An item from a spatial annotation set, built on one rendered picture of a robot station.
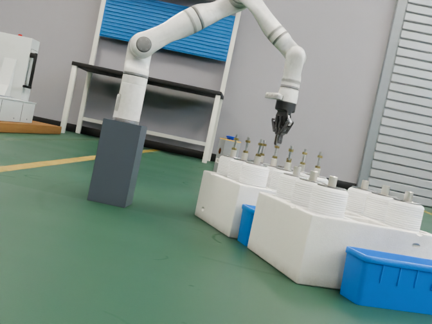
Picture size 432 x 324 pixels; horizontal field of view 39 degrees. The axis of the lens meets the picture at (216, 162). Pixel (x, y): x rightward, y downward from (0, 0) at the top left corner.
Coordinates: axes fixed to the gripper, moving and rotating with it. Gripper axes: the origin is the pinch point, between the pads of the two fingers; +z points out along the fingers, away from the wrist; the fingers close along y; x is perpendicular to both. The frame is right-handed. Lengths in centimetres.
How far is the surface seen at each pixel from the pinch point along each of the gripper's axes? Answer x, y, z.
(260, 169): 13.2, -15.5, 11.2
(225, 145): 8.0, 26.2, 6.4
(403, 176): -370, 349, 6
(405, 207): -3, -70, 11
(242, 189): 19.8, -18.0, 18.9
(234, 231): 19.4, -18.0, 32.8
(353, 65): -303, 395, -107
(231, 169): 16.3, -0.2, 13.8
